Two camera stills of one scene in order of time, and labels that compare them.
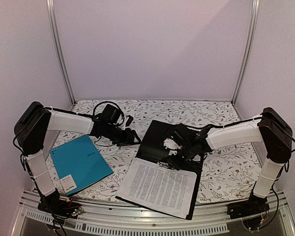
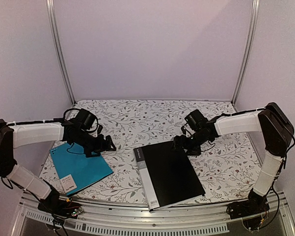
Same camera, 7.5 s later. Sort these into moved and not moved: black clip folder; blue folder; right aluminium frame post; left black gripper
Moved: left black gripper; black clip folder
Not moved: blue folder; right aluminium frame post
